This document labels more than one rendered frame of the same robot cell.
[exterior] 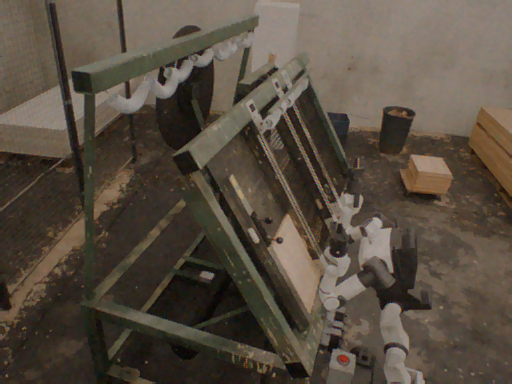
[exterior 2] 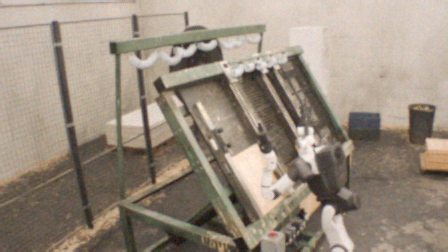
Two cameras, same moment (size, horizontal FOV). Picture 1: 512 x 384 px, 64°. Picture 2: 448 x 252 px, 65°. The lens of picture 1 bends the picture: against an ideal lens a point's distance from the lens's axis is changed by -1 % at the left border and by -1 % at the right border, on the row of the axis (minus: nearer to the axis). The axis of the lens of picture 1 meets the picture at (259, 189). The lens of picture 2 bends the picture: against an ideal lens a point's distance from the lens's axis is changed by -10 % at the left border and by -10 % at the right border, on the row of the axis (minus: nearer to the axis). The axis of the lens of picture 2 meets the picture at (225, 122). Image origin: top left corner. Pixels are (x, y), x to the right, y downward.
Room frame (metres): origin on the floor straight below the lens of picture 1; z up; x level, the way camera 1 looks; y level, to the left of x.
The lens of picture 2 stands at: (-0.73, -1.00, 2.30)
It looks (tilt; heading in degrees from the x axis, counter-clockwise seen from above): 16 degrees down; 21
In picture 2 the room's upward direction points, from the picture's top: 4 degrees counter-clockwise
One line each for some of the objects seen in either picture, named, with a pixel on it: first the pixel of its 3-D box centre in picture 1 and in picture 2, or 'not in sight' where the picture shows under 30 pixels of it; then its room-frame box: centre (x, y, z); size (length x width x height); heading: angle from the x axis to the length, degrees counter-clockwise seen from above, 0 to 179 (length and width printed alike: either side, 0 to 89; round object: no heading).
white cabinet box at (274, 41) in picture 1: (272, 77); (311, 84); (6.17, -0.07, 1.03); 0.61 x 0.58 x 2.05; 176
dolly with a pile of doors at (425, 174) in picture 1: (423, 175); (437, 156); (4.91, -2.17, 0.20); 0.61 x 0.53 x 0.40; 176
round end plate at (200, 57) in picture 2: (191, 90); (200, 67); (2.60, 0.49, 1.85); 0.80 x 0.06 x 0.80; 164
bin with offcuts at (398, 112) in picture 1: (394, 130); (420, 123); (6.21, -2.08, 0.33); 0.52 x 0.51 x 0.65; 176
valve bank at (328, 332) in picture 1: (335, 324); (293, 232); (1.79, -0.53, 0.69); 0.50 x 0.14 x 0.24; 164
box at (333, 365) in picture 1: (340, 371); (273, 246); (1.35, -0.48, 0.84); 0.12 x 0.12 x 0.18; 74
